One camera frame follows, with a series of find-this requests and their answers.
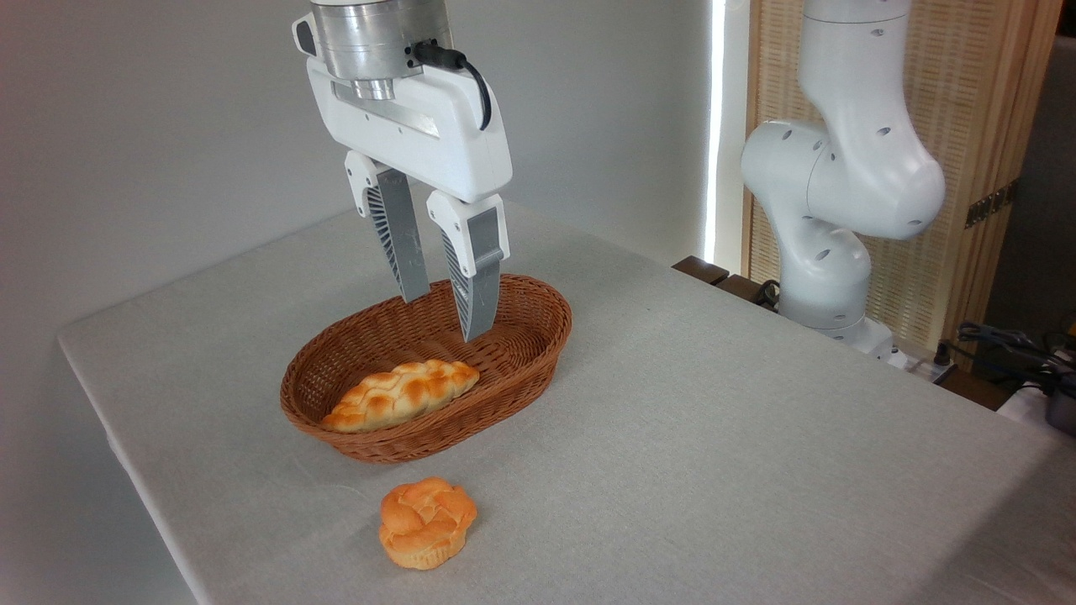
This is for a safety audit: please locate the long braided bread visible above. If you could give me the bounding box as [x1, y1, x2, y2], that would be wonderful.
[322, 360, 481, 434]

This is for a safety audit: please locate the black cable bundle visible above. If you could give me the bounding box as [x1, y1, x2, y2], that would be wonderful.
[957, 322, 1076, 396]

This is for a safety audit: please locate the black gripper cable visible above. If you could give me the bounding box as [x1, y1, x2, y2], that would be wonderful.
[409, 40, 493, 132]

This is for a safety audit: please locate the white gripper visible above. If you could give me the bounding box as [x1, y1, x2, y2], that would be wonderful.
[293, 13, 514, 343]

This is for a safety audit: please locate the metal screen hinge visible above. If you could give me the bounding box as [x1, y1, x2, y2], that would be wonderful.
[965, 181, 1018, 229]

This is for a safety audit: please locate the brown wicker basket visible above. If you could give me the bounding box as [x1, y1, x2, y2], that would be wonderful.
[280, 274, 573, 465]

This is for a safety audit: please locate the white power strip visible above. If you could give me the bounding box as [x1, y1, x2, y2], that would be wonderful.
[883, 349, 959, 383]

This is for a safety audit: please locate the wooden folding screen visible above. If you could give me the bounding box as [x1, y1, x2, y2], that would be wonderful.
[744, 0, 1064, 362]

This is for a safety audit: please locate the round knotted bread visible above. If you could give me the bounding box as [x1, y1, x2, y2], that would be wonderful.
[378, 477, 478, 571]

